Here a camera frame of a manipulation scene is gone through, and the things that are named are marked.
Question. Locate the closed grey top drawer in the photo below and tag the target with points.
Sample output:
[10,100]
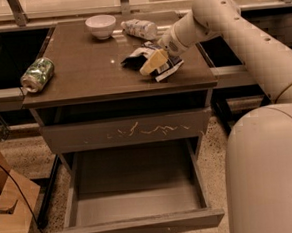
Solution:
[124,131]

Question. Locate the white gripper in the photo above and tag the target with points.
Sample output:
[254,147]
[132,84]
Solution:
[170,46]

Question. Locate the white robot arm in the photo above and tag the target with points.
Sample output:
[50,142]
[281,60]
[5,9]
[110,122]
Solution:
[259,149]

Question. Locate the grey drawer cabinet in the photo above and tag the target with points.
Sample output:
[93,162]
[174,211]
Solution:
[90,84]

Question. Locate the metal window railing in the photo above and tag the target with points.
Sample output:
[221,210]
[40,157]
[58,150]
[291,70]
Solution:
[78,6]

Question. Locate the black table leg left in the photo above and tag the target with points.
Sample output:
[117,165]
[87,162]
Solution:
[47,186]

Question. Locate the brown cardboard box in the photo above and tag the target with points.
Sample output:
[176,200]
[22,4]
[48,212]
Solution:
[18,197]

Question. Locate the black table leg right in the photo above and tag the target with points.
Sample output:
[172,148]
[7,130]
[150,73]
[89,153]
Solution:
[223,111]

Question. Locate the open grey middle drawer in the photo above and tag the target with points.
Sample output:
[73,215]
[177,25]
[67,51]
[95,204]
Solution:
[143,188]

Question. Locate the green soda can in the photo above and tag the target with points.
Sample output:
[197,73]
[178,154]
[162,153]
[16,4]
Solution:
[38,75]

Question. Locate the black table leg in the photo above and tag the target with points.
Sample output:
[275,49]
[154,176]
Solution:
[47,186]
[223,111]

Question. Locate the white ceramic bowl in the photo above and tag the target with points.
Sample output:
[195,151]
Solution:
[101,26]

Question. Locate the clear plastic water bottle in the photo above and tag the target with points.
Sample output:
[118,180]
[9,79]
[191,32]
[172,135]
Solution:
[140,28]

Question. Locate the blue chip bag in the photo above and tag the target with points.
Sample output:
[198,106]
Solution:
[136,59]

